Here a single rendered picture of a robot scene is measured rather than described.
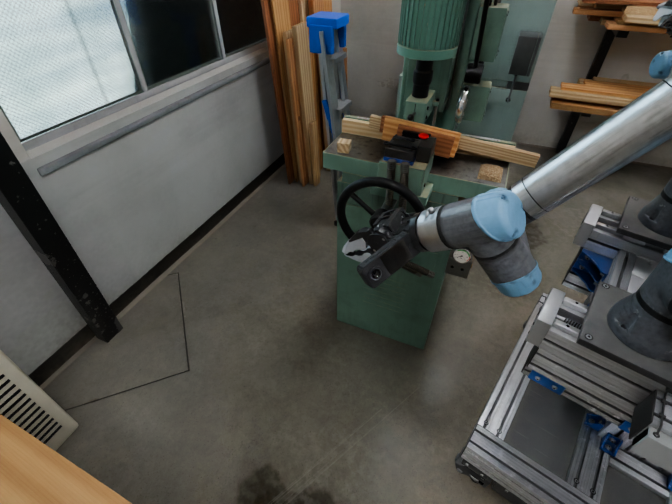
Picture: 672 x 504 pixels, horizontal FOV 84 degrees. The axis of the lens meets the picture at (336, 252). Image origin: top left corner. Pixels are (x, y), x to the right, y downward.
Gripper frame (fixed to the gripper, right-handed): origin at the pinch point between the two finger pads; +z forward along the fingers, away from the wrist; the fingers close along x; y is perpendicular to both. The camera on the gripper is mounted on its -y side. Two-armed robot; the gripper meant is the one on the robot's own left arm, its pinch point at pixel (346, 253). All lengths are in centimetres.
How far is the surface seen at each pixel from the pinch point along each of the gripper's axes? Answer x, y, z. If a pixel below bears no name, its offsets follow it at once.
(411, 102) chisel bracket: 11, 63, 9
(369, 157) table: 3, 51, 25
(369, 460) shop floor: -84, -12, 48
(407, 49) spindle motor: 24, 62, 1
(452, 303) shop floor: -93, 78, 53
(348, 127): 14, 64, 37
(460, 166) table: -14, 61, 3
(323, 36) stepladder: 48, 115, 64
